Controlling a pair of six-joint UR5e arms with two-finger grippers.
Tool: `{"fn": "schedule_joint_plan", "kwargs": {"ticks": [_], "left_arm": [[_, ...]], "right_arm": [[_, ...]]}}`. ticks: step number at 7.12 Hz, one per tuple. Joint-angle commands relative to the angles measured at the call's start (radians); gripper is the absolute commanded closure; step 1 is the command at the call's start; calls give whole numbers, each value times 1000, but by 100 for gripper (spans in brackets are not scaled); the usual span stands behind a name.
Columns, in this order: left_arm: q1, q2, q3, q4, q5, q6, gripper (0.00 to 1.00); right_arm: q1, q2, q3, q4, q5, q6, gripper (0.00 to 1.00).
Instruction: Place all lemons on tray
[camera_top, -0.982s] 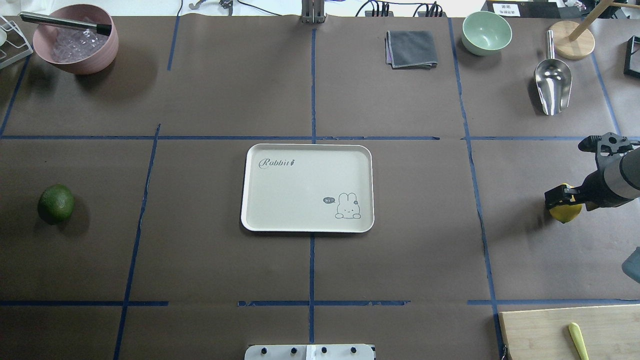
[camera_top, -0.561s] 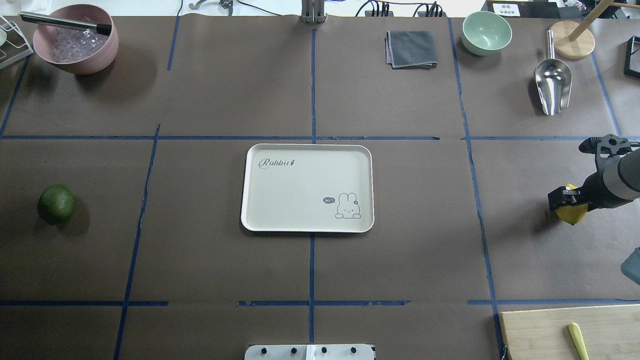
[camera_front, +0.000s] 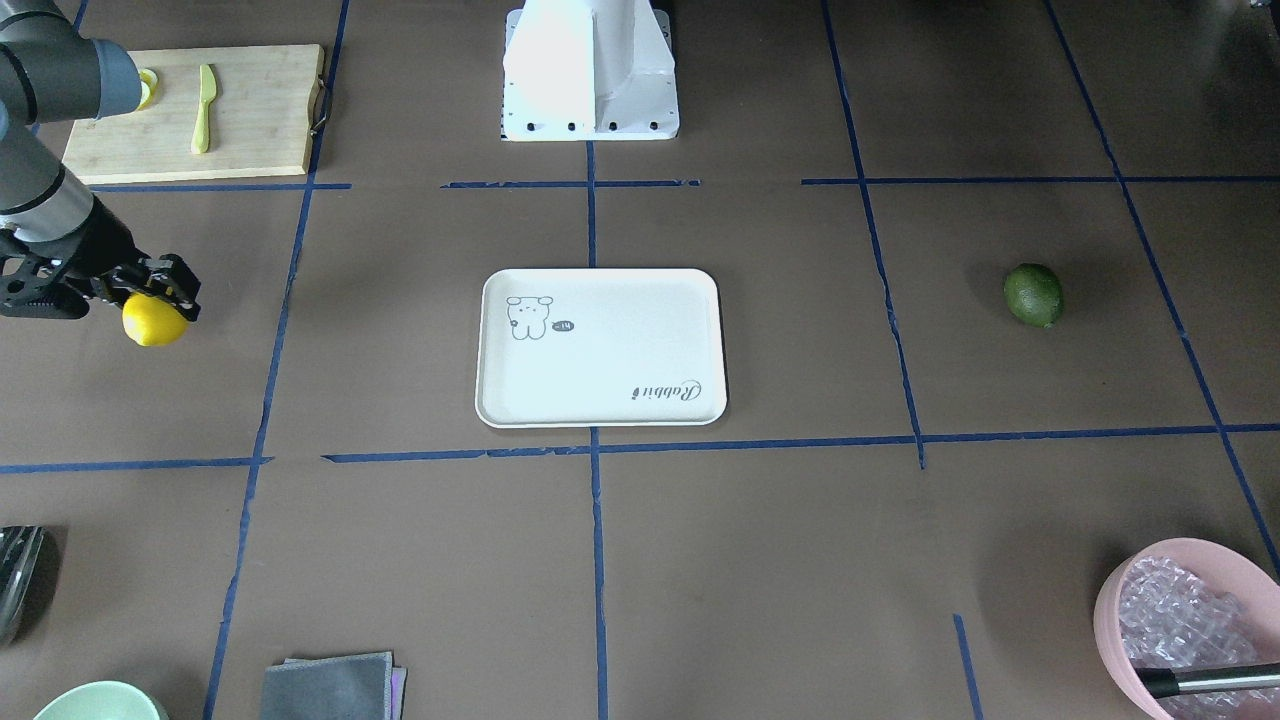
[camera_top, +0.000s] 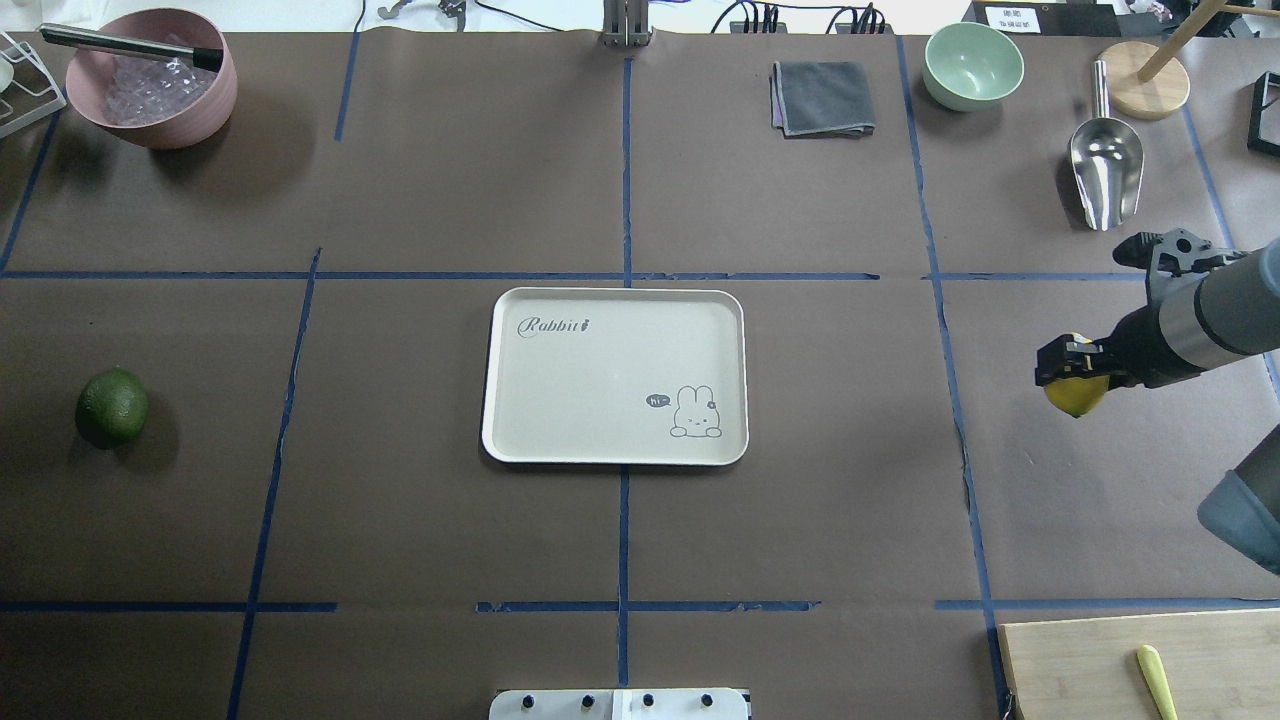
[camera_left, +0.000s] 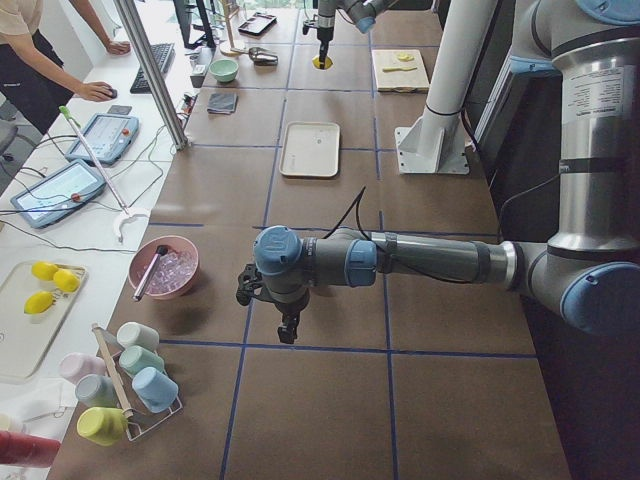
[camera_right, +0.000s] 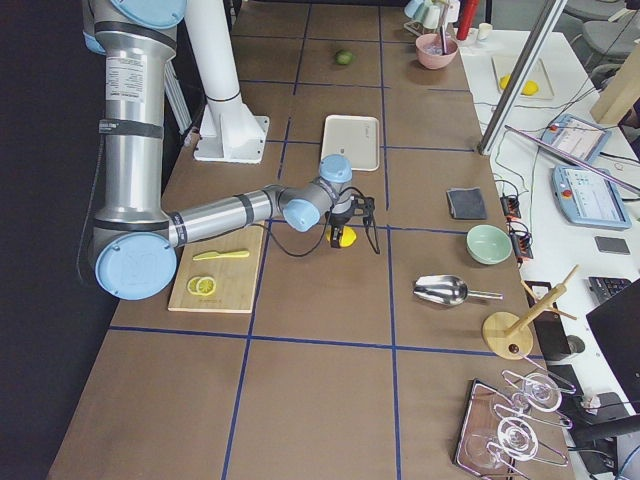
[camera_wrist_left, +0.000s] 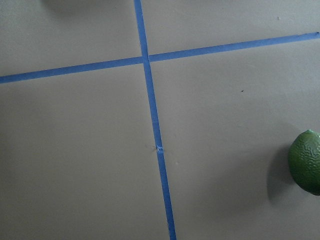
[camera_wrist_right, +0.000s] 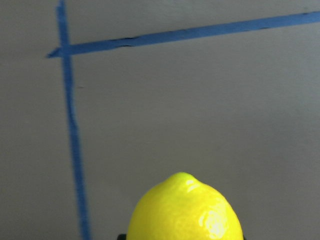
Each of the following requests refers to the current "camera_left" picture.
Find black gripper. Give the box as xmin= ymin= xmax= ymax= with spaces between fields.
xmin=274 ymin=288 xmax=310 ymax=344
xmin=317 ymin=14 xmax=334 ymax=66

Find yellow lemon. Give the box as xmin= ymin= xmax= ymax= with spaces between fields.
xmin=312 ymin=56 xmax=333 ymax=70

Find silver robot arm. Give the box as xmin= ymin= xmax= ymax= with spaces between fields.
xmin=236 ymin=1 xmax=639 ymax=344
xmin=311 ymin=0 xmax=396 ymax=70

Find black tray with glasses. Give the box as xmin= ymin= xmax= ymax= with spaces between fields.
xmin=238 ymin=12 xmax=277 ymax=37

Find cream plastic tray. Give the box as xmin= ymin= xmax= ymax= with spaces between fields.
xmin=279 ymin=121 xmax=340 ymax=178

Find side cream tray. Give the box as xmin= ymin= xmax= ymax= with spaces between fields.
xmin=1 ymin=260 xmax=79 ymax=383

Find metal scoop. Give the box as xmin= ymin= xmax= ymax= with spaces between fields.
xmin=247 ymin=47 xmax=279 ymax=66

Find bamboo cutting board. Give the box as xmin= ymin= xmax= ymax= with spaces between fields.
xmin=372 ymin=49 xmax=430 ymax=93

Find yellow plastic knife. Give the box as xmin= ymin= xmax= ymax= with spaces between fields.
xmin=382 ymin=66 xmax=417 ymax=73

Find wooden mug tree stand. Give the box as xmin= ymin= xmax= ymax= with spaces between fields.
xmin=219 ymin=0 xmax=246 ymax=57

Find green bowl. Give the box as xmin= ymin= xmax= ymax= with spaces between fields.
xmin=209 ymin=58 xmax=239 ymax=83

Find grey folded cloth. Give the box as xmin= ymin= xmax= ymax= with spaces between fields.
xmin=206 ymin=93 xmax=238 ymax=114

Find pink bowl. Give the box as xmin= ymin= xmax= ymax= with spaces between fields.
xmin=128 ymin=235 xmax=200 ymax=300

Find metal straw in bowl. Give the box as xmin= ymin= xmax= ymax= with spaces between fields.
xmin=132 ymin=245 xmax=169 ymax=302

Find black keyboard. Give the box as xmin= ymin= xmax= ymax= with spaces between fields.
xmin=129 ymin=42 xmax=177 ymax=95

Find cup rack with cups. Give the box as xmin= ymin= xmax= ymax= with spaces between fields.
xmin=59 ymin=324 xmax=183 ymax=446

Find grabber reacher stick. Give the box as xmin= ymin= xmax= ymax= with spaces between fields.
xmin=59 ymin=106 xmax=150 ymax=243

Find spare yellow lemon two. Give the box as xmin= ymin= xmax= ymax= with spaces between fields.
xmin=53 ymin=268 xmax=80 ymax=293

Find teach pendant far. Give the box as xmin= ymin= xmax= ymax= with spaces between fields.
xmin=82 ymin=113 xmax=140 ymax=166

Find teach pendant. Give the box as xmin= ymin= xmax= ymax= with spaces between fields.
xmin=82 ymin=113 xmax=140 ymax=166
xmin=10 ymin=160 xmax=106 ymax=229

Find spare yellow lemon three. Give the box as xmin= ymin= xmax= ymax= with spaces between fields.
xmin=23 ymin=290 xmax=55 ymax=315

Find spare yellow lemon one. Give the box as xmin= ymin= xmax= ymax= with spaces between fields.
xmin=31 ymin=261 xmax=59 ymax=281

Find teach pendant near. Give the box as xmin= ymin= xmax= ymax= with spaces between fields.
xmin=10 ymin=160 xmax=106 ymax=229

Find person at desk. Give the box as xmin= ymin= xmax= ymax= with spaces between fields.
xmin=1 ymin=0 xmax=117 ymax=134

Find red bottle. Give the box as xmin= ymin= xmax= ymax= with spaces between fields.
xmin=1 ymin=431 xmax=61 ymax=468

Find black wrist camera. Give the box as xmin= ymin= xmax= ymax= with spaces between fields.
xmin=236 ymin=263 xmax=263 ymax=306
xmin=302 ymin=15 xmax=318 ymax=35

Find white pedestal column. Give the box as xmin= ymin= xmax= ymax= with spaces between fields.
xmin=395 ymin=0 xmax=498 ymax=175

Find aluminium frame post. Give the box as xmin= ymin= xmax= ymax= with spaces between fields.
xmin=114 ymin=0 xmax=188 ymax=151

